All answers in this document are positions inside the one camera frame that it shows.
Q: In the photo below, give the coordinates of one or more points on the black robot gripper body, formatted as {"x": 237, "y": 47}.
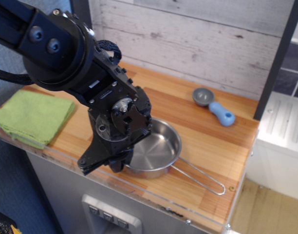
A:
{"x": 108, "y": 142}

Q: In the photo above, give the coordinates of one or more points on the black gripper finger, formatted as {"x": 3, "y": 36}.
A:
{"x": 129, "y": 156}
{"x": 116, "y": 165}

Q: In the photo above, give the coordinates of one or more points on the stainless steel pot with handle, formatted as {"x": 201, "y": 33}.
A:
{"x": 156, "y": 154}

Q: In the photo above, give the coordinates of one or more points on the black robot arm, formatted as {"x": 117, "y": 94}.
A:
{"x": 60, "y": 53}

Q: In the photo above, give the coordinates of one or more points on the clear acrylic edge guard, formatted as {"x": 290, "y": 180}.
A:
{"x": 170, "y": 204}

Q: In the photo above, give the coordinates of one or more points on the silver dispenser panel with buttons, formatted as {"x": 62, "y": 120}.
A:
{"x": 103, "y": 218}

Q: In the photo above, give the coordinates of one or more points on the green folded cloth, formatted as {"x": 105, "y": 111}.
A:
{"x": 34, "y": 118}

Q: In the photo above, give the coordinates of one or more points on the grey blue toy scoop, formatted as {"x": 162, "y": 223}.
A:
{"x": 205, "y": 98}

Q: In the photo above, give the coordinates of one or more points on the yellow object at corner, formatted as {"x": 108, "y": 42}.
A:
{"x": 15, "y": 230}

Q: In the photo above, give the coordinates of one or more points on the white ribbed toy sink unit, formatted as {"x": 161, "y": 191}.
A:
{"x": 274, "y": 160}

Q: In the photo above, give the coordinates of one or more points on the dark grey right post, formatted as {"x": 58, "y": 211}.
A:
{"x": 278, "y": 60}

